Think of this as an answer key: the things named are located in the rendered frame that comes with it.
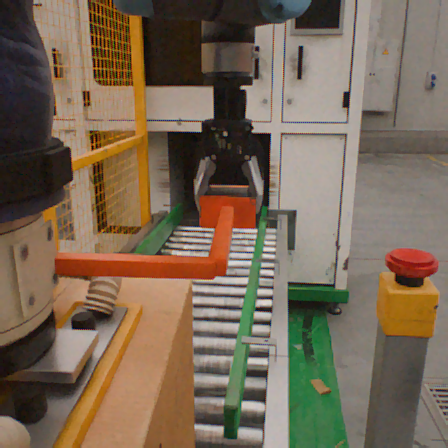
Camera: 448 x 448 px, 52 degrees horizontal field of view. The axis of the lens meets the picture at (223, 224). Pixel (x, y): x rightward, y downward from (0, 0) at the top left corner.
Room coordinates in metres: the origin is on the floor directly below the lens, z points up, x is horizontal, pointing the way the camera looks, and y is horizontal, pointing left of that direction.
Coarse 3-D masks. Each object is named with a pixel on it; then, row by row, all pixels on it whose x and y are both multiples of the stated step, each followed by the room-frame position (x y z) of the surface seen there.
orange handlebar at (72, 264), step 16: (224, 208) 0.66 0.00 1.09; (224, 224) 0.58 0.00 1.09; (224, 240) 0.52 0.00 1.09; (64, 256) 0.47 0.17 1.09; (80, 256) 0.47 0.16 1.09; (96, 256) 0.47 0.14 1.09; (112, 256) 0.47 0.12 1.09; (128, 256) 0.47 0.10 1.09; (144, 256) 0.47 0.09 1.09; (160, 256) 0.47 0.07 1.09; (176, 256) 0.47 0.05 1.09; (192, 256) 0.47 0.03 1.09; (208, 256) 0.47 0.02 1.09; (224, 256) 0.47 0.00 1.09; (64, 272) 0.46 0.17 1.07; (80, 272) 0.46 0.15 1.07; (96, 272) 0.46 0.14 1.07; (112, 272) 0.46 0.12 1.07; (128, 272) 0.46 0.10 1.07; (144, 272) 0.45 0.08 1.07; (160, 272) 0.45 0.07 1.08; (176, 272) 0.45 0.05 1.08; (192, 272) 0.45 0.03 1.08; (208, 272) 0.45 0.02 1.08; (224, 272) 0.46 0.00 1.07
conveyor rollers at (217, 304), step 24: (168, 240) 2.10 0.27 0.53; (192, 240) 2.09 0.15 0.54; (240, 240) 2.07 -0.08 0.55; (264, 240) 2.06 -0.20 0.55; (240, 264) 1.79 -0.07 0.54; (264, 264) 1.78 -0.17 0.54; (192, 288) 1.55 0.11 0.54; (216, 288) 1.54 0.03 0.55; (240, 288) 1.53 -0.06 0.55; (264, 288) 1.53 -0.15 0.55; (216, 312) 1.36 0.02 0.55; (240, 312) 1.35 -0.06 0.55; (264, 312) 1.35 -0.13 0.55; (216, 336) 1.26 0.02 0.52; (264, 336) 1.23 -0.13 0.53; (216, 360) 1.08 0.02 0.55; (264, 360) 1.08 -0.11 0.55; (216, 384) 0.99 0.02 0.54; (264, 384) 0.98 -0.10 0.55; (216, 408) 0.90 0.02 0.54; (216, 432) 0.81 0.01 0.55; (240, 432) 0.81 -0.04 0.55
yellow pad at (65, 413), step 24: (72, 312) 0.56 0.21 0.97; (96, 312) 0.55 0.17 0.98; (120, 312) 0.55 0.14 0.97; (120, 336) 0.50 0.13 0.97; (96, 360) 0.44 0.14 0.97; (120, 360) 0.47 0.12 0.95; (24, 384) 0.37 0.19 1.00; (48, 384) 0.40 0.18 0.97; (72, 384) 0.40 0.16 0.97; (96, 384) 0.41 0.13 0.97; (0, 408) 0.37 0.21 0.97; (24, 408) 0.35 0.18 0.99; (48, 408) 0.37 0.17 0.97; (72, 408) 0.37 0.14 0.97; (96, 408) 0.39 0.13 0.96; (48, 432) 0.33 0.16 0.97; (72, 432) 0.34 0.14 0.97
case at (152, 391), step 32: (64, 288) 0.68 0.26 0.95; (128, 288) 0.68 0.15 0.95; (160, 288) 0.68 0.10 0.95; (160, 320) 0.58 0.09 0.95; (192, 320) 0.71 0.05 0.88; (128, 352) 0.50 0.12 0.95; (160, 352) 0.50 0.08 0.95; (192, 352) 0.70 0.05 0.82; (0, 384) 0.43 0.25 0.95; (128, 384) 0.43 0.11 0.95; (160, 384) 0.44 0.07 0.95; (192, 384) 0.70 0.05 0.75; (96, 416) 0.38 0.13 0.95; (128, 416) 0.38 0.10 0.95; (160, 416) 0.42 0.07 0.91; (192, 416) 0.69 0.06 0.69
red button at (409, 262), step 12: (396, 252) 0.61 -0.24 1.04; (408, 252) 0.61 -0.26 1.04; (420, 252) 0.61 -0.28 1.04; (396, 264) 0.58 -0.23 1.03; (408, 264) 0.57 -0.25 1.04; (420, 264) 0.57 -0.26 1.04; (432, 264) 0.57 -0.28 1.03; (396, 276) 0.59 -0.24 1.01; (408, 276) 0.57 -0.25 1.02; (420, 276) 0.57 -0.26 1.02
